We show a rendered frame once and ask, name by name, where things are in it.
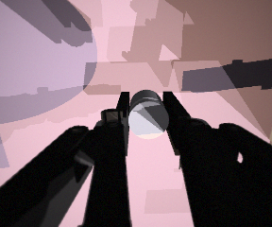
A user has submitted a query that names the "grey metal cylinder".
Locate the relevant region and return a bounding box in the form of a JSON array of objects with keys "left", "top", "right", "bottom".
[{"left": 128, "top": 90, "right": 169, "bottom": 139}]

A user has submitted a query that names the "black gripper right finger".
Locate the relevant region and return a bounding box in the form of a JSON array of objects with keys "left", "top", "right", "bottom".
[{"left": 162, "top": 91, "right": 272, "bottom": 227}]

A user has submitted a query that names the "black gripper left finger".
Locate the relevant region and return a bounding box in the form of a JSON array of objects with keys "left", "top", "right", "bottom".
[{"left": 0, "top": 92, "right": 132, "bottom": 227}]

